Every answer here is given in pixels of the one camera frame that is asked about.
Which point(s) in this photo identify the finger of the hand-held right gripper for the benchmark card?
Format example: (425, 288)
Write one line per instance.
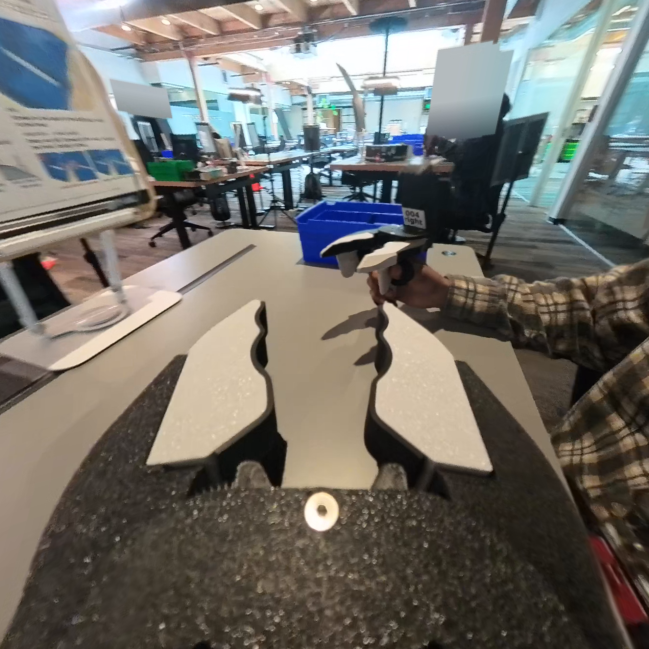
(383, 256)
(350, 243)

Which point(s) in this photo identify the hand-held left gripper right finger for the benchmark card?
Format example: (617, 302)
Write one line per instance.
(426, 400)

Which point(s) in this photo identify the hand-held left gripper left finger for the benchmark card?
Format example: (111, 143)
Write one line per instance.
(218, 390)

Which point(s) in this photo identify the person's right forearm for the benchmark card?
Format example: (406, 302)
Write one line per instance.
(532, 309)

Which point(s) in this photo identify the person's right hand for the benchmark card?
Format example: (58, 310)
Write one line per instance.
(421, 291)

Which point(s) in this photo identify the blue plastic bin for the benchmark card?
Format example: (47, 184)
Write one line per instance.
(329, 233)

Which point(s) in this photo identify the wooden office desk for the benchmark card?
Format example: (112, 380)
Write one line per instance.
(385, 163)
(223, 176)

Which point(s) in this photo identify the black tripod light stand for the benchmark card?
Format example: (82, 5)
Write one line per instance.
(276, 203)

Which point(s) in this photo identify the black panel on stand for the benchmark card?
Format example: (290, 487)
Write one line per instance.
(519, 147)

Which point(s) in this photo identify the small black screen on stand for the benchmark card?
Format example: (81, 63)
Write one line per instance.
(311, 137)

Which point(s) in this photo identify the curved banner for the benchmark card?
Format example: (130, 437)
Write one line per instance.
(355, 99)

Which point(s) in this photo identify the black backpack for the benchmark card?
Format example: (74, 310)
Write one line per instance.
(220, 209)

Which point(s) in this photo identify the black office chair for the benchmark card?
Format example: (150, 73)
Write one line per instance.
(177, 213)

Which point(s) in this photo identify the person's plaid shirt torso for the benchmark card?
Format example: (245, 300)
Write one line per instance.
(603, 446)

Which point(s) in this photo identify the dark computer monitor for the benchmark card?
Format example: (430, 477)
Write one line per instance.
(183, 147)

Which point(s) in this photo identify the ceiling projector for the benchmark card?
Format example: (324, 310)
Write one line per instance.
(303, 44)

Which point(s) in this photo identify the green plastic crate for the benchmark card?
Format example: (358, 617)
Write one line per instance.
(170, 171)

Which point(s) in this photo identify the red object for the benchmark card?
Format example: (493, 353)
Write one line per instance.
(621, 583)

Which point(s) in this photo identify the white instruction board stand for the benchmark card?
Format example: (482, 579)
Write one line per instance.
(61, 152)

